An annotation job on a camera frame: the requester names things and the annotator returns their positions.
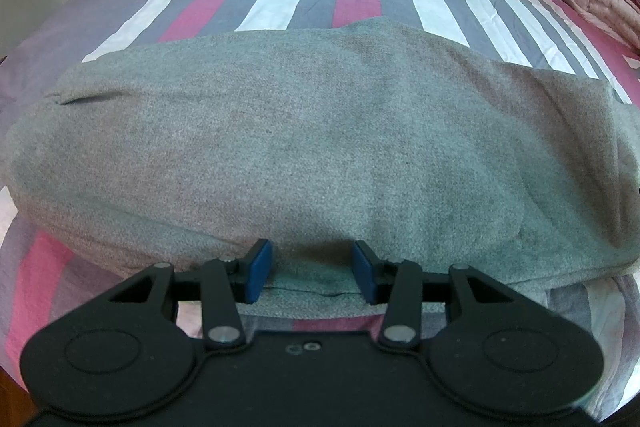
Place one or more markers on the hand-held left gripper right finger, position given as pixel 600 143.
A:
pixel 365 272

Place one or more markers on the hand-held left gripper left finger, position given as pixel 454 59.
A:
pixel 259 269

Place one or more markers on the grey pants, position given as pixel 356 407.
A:
pixel 320 147

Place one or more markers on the folded pink blanket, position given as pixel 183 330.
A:
pixel 607 14

